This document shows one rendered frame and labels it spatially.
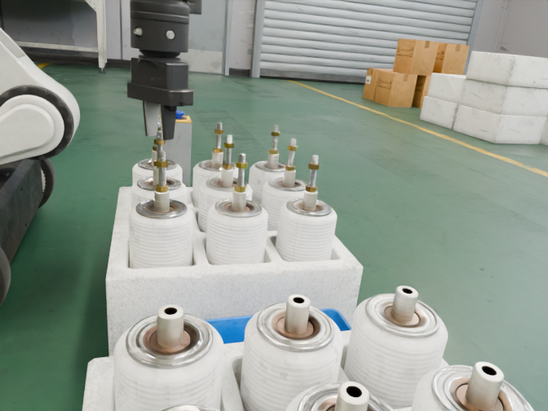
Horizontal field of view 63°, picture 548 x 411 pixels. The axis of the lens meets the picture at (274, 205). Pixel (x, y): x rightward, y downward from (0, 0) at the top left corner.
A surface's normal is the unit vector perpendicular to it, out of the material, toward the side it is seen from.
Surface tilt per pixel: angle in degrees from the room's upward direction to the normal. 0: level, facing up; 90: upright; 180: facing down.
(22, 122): 90
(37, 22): 90
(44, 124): 90
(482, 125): 90
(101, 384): 0
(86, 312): 0
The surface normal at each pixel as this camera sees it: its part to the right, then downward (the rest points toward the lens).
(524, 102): 0.30, 0.36
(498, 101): -0.95, 0.03
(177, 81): 0.86, 0.25
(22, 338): 0.09, -0.93
